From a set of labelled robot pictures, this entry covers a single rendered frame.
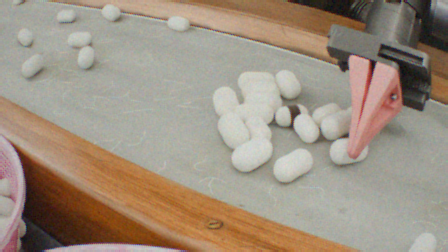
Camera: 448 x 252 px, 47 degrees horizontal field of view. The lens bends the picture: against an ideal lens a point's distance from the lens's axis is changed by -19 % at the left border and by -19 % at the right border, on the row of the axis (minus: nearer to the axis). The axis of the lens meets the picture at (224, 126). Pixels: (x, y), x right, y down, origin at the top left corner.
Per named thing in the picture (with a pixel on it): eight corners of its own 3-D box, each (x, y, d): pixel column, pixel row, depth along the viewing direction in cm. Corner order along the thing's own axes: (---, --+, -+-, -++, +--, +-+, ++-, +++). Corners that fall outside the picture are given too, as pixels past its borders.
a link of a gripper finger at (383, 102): (371, 147, 43) (402, 49, 46) (291, 121, 47) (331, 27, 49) (378, 178, 49) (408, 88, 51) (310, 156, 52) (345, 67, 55)
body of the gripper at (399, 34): (425, 71, 44) (439, 8, 46) (324, 38, 49) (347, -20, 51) (428, 106, 50) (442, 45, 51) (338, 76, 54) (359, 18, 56)
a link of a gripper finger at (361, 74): (396, 156, 42) (425, 57, 44) (318, 130, 45) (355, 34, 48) (399, 185, 48) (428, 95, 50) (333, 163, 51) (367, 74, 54)
